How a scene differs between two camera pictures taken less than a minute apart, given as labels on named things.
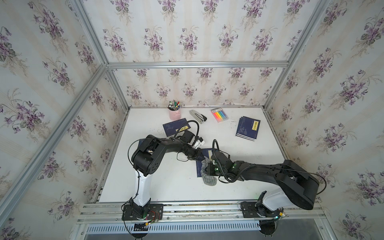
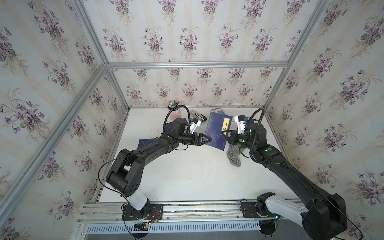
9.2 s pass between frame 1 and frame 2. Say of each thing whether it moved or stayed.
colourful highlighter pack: stayed
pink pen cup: stayed
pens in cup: stayed
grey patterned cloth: moved
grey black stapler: stayed
